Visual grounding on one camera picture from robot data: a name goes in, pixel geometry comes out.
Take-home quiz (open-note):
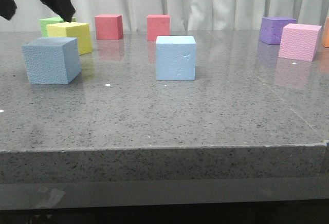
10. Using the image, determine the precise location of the blue foam block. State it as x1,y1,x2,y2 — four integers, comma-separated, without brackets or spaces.
156,35,196,81
22,37,81,84

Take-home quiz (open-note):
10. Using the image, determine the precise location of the green foam block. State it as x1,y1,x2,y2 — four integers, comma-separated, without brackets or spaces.
39,16,77,38

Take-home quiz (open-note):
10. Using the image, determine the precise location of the yellow foam block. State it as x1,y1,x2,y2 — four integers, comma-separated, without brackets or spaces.
46,22,93,55

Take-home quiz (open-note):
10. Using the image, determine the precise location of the red foam block left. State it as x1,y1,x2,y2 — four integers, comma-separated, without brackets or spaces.
94,14,123,40

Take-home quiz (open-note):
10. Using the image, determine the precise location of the red foam block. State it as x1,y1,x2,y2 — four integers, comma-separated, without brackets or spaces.
147,14,170,41
94,14,123,40

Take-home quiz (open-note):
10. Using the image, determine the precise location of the red foam block right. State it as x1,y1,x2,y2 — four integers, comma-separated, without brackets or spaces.
147,14,170,41

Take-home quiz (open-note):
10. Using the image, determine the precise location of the grey curtain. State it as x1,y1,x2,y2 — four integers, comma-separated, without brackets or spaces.
0,0,329,32

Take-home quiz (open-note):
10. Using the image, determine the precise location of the purple foam block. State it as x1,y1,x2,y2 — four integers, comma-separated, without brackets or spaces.
259,17,297,45

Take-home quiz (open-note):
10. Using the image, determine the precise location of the pink foam block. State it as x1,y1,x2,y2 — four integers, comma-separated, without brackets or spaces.
278,23,322,62

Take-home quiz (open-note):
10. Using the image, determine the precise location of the orange foam block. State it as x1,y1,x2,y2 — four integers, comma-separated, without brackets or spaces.
321,17,329,48

